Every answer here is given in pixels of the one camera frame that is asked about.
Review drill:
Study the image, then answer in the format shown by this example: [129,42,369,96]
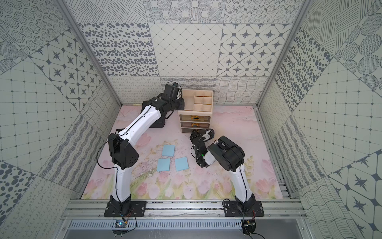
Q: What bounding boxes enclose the grey transparent drawer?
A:
[179,115,211,122]

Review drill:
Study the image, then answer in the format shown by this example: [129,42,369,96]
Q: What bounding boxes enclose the beige desk organizer cabinet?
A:
[178,89,214,117]

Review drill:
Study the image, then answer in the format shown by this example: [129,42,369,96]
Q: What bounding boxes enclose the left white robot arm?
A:
[107,96,185,215]

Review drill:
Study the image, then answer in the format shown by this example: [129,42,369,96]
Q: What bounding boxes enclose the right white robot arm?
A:
[190,128,256,213]

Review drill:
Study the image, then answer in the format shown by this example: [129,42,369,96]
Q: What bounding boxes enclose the blue sticky note lower right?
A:
[175,157,189,171]

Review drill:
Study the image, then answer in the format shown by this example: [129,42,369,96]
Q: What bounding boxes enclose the blue sticky note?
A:
[157,158,171,172]
[175,157,189,171]
[162,144,175,157]

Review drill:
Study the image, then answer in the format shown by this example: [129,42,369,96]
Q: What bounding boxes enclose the blue sticky note top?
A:
[162,144,175,157]

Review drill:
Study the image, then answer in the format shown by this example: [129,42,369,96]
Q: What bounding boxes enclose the blue sticky note lower left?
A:
[157,158,171,172]

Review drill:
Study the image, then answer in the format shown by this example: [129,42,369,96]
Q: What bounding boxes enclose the black plastic tool case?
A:
[139,99,166,128]

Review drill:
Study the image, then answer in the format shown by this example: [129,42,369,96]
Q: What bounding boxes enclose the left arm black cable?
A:
[96,80,183,204]

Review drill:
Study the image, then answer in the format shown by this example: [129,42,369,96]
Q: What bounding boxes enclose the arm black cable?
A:
[96,80,183,204]
[190,128,248,210]

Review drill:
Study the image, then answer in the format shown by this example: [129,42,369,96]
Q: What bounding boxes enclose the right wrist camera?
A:
[202,130,214,142]

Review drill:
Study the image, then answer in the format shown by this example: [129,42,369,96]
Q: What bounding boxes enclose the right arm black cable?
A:
[190,128,248,210]

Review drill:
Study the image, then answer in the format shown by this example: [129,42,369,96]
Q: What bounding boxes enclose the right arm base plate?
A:
[222,200,265,218]

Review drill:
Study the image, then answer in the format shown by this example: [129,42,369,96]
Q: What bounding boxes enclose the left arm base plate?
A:
[104,201,147,218]

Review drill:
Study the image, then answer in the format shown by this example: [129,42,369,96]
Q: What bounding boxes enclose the aluminium mounting rail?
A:
[61,199,307,220]

